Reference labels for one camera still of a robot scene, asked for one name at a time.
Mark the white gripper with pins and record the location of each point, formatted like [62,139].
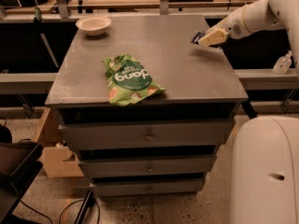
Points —
[234,26]

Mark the dark blue rxbar wrapper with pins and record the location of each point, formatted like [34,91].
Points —
[195,40]

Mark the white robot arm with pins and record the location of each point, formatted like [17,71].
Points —
[265,157]

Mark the clear hand sanitizer bottle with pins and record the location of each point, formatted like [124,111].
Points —
[283,63]

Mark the green snack chip bag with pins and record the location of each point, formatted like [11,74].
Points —
[128,82]

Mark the white ceramic bowl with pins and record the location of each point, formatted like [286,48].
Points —
[94,25]

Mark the grey drawer cabinet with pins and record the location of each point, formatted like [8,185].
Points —
[166,143]

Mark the light wooden box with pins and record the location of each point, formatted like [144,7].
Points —
[58,160]

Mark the black chair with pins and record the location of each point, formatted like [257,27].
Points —
[19,166]

